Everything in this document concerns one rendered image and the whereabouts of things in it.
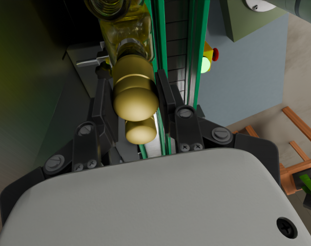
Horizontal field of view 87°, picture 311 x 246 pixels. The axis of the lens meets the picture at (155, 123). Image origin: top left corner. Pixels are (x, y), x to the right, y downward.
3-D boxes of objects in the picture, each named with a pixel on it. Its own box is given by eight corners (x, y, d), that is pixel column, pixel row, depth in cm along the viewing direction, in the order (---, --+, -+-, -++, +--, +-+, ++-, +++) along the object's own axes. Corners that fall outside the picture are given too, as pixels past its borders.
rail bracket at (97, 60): (79, 37, 35) (66, 70, 26) (111, 32, 35) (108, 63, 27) (87, 55, 38) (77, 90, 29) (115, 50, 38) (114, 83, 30)
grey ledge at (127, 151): (73, 34, 43) (63, 53, 35) (106, 29, 43) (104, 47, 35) (137, 178, 114) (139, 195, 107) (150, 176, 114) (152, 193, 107)
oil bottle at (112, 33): (106, -15, 29) (94, 27, 15) (137, -19, 30) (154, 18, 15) (115, 20, 34) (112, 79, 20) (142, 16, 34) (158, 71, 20)
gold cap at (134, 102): (107, 57, 13) (104, 90, 10) (150, 51, 13) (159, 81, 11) (118, 92, 16) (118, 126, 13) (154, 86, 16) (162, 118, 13)
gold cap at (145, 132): (157, 108, 21) (164, 135, 18) (136, 121, 22) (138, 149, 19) (140, 91, 18) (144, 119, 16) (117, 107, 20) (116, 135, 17)
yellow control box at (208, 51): (183, 43, 52) (190, 53, 47) (206, 39, 52) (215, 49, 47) (182, 63, 57) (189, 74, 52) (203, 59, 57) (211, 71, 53)
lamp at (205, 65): (194, 57, 48) (197, 62, 46) (209, 54, 48) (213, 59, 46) (193, 71, 51) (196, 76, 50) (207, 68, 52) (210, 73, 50)
